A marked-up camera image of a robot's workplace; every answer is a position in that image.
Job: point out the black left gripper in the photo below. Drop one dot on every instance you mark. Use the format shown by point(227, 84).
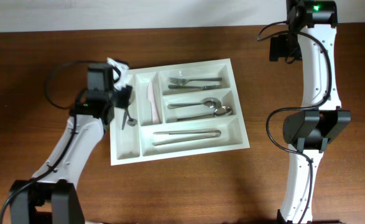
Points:
point(123, 96)

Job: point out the steel teaspoon one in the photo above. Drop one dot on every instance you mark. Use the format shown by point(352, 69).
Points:
point(130, 121)
point(124, 120)

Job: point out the pink plastic knife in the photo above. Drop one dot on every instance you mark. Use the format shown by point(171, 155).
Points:
point(153, 104)

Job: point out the steel fork packed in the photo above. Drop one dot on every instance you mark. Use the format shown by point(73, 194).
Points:
point(182, 81)
point(211, 87)

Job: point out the steel tablespoon packed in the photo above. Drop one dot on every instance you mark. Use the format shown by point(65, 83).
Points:
point(221, 111)
point(209, 102)

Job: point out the steel tongs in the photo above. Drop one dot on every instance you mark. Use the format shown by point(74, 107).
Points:
point(190, 136)

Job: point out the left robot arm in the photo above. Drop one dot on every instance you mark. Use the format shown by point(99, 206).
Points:
point(50, 196)

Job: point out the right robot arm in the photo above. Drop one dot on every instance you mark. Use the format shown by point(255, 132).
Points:
point(311, 127)

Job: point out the white plastic cutlery tray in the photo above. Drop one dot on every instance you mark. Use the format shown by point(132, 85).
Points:
point(134, 144)

